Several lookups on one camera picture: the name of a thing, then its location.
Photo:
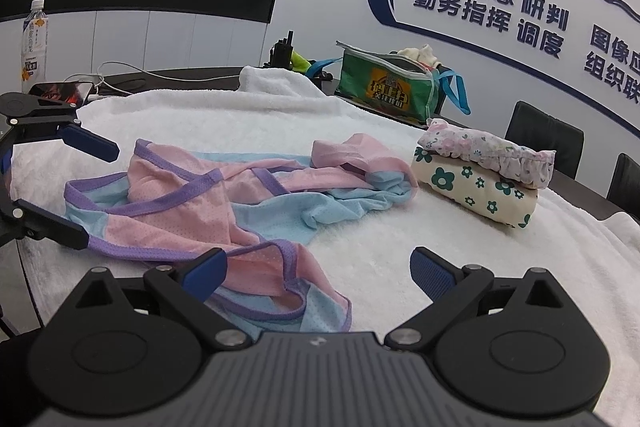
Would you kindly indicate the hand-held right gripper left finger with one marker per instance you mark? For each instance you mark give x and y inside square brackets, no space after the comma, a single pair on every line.
[207,274]

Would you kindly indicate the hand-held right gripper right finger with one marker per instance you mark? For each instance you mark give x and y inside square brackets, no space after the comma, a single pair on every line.
[432,274]

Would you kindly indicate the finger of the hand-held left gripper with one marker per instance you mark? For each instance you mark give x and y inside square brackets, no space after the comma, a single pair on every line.
[55,227]
[90,144]

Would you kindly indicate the pink and blue garment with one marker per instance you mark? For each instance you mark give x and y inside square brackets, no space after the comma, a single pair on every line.
[200,207]

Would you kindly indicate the white towel blanket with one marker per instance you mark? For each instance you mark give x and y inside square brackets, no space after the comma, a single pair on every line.
[450,267]

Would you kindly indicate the smartphone with lit screen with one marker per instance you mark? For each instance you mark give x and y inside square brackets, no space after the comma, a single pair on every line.
[60,93]

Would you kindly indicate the folded cream green-flower garment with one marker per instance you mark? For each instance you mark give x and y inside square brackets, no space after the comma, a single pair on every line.
[475,192]

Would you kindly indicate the clear water bottle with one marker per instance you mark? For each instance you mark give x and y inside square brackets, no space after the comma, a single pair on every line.
[34,52]

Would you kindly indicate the folded pink floral garment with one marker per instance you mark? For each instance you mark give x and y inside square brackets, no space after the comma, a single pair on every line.
[480,152]

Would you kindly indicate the black office chair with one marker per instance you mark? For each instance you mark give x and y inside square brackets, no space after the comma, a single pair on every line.
[625,187]
[545,137]

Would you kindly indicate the green zip bag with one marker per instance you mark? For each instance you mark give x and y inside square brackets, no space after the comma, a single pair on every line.
[385,87]

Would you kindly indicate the black walkie-talkie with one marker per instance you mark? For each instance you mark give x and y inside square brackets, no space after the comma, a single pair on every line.
[281,52]

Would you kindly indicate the cream cloth in bag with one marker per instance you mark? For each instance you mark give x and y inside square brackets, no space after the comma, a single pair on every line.
[417,56]

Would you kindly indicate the yellow-green cloth item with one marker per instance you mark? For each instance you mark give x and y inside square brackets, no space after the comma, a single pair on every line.
[301,62]

